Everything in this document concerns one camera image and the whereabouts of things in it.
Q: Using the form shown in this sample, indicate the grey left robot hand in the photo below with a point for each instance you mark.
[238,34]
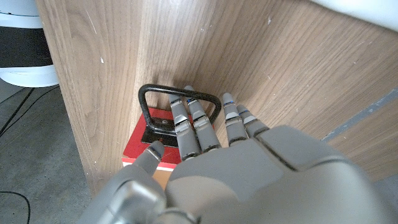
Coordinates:
[255,186]

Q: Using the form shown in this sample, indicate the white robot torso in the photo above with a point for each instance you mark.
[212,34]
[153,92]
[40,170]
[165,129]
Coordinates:
[25,77]

